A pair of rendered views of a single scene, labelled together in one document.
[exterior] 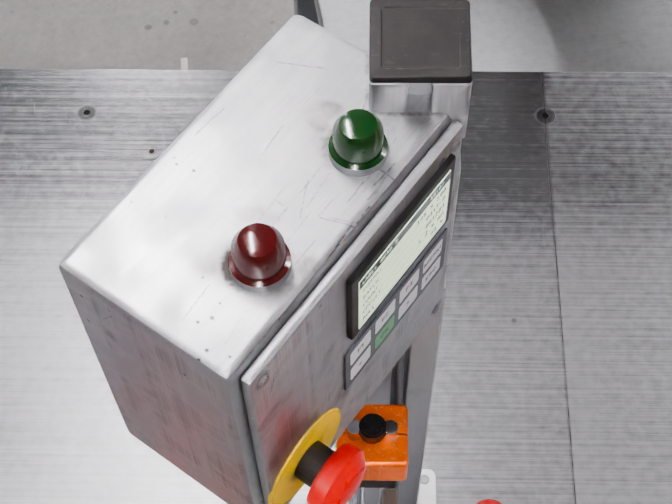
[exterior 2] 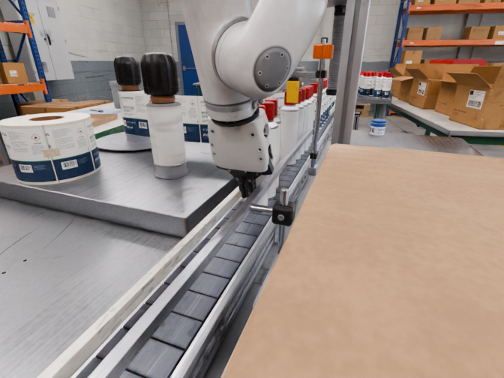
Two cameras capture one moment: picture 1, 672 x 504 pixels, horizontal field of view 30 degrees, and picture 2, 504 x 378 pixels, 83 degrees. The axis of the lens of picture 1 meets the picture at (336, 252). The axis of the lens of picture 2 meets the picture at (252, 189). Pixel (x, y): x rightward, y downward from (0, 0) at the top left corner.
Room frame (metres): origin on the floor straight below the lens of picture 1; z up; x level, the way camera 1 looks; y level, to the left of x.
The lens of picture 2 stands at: (0.36, -0.77, 1.16)
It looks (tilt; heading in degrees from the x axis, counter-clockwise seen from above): 24 degrees down; 108
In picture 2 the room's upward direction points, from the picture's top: straight up
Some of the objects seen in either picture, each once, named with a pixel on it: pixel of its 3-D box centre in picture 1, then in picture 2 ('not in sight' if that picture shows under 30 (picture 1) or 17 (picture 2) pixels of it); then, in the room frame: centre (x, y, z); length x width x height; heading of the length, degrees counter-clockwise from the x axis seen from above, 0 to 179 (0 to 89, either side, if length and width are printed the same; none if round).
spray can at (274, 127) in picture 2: not in sight; (265, 151); (0.20, -0.20, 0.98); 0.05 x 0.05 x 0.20
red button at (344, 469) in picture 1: (329, 474); not in sight; (0.22, 0.01, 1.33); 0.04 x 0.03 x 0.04; 143
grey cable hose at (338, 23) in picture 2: not in sight; (336, 52); (0.31, 0.08, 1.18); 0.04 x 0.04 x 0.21
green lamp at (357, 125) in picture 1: (358, 136); not in sight; (0.31, -0.01, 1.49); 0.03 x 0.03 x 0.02
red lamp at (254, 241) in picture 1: (258, 251); not in sight; (0.26, 0.03, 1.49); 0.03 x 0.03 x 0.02
